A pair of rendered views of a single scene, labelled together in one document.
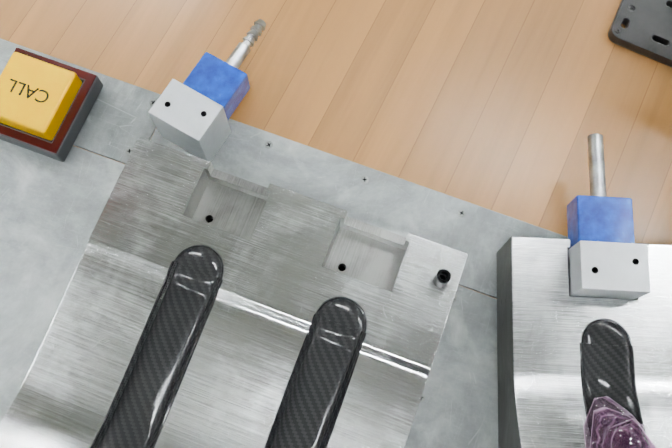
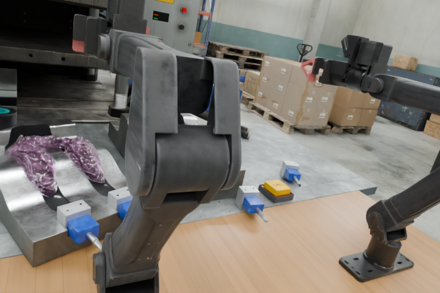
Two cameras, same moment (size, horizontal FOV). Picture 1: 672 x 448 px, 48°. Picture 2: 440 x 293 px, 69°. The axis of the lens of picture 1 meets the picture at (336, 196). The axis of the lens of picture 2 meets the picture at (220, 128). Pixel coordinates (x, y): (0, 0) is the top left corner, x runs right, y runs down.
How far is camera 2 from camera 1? 89 cm
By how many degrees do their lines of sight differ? 83
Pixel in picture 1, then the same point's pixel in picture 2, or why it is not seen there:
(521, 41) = (203, 276)
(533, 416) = (117, 173)
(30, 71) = (283, 187)
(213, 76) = (255, 201)
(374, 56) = (236, 243)
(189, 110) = (248, 189)
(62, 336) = not seen: hidden behind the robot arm
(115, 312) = not seen: hidden behind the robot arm
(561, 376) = (115, 184)
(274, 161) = (224, 209)
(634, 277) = (115, 192)
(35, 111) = (271, 182)
